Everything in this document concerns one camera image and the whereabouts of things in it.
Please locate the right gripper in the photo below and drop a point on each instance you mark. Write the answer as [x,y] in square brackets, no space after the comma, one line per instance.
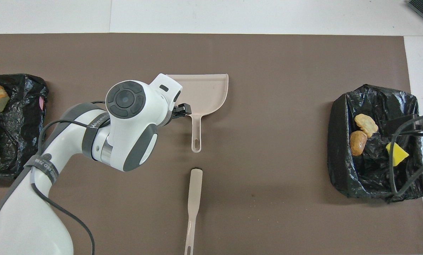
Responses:
[399,125]

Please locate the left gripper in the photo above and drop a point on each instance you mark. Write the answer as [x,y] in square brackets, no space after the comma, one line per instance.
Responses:
[167,92]

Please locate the yellow sponge notched piece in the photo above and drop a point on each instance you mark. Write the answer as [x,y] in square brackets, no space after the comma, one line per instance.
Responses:
[397,156]

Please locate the beige plastic dustpan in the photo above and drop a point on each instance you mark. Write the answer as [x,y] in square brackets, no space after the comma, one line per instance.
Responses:
[206,94]

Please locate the brown bread roll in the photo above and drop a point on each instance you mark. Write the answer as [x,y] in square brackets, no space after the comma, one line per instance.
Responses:
[358,143]

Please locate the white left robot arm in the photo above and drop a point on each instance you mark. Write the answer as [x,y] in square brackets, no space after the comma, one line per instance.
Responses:
[126,134]

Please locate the black bag lined bin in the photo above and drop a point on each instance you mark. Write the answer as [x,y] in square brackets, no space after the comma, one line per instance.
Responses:
[342,148]

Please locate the black bag bin pink spot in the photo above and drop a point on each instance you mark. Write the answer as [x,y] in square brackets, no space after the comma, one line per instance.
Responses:
[20,141]

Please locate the brown table mat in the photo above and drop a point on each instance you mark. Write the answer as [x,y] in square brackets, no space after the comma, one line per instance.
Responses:
[268,106]

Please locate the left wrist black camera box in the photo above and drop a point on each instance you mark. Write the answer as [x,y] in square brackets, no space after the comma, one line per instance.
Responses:
[181,110]

